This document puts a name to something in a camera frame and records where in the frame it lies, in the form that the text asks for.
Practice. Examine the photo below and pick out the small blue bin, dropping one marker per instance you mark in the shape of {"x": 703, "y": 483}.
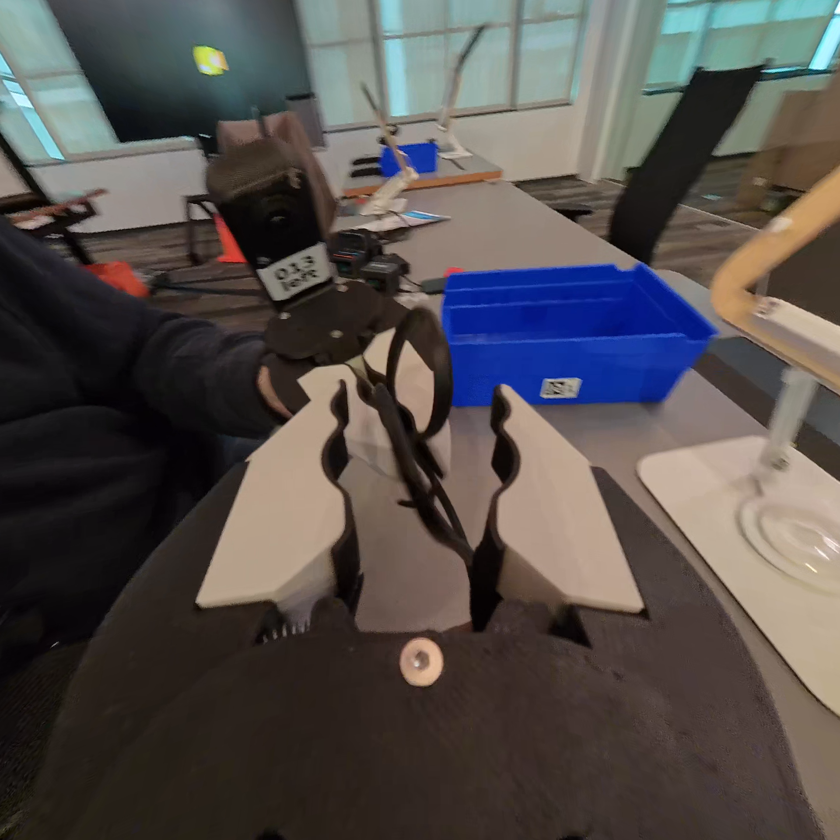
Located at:
{"x": 410, "y": 160}

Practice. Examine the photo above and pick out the black chair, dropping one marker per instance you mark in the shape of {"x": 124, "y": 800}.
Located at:
{"x": 683, "y": 158}

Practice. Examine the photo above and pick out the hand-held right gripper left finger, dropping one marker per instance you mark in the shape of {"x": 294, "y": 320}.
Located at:
{"x": 276, "y": 525}

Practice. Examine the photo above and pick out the small orange object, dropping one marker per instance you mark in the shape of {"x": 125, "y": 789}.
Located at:
{"x": 121, "y": 278}

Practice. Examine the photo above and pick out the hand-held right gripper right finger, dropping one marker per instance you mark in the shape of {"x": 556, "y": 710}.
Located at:
{"x": 565, "y": 525}

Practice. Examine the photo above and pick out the cardboard panel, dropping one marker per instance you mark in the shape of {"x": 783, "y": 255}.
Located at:
{"x": 801, "y": 145}

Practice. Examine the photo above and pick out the person's left hand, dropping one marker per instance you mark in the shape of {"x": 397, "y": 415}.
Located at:
{"x": 278, "y": 391}

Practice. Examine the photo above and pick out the small wooden table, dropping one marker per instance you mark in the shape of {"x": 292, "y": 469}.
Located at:
{"x": 433, "y": 177}

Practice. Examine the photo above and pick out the black tv screen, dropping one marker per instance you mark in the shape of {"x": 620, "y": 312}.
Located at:
{"x": 158, "y": 66}

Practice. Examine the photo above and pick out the person's left forearm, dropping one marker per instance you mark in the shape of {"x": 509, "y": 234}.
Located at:
{"x": 118, "y": 381}

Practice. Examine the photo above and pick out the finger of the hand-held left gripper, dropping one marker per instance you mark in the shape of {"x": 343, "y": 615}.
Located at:
{"x": 414, "y": 381}
{"x": 361, "y": 420}

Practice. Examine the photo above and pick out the brown padded seat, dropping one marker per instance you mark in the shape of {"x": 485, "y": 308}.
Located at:
{"x": 315, "y": 158}

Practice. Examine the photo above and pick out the white stand base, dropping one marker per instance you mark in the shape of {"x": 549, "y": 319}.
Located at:
{"x": 735, "y": 525}

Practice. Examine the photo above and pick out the large blue bin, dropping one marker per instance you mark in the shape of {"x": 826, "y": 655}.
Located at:
{"x": 578, "y": 355}

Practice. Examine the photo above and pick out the black electronic device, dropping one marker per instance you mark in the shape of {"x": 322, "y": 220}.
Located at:
{"x": 370, "y": 260}

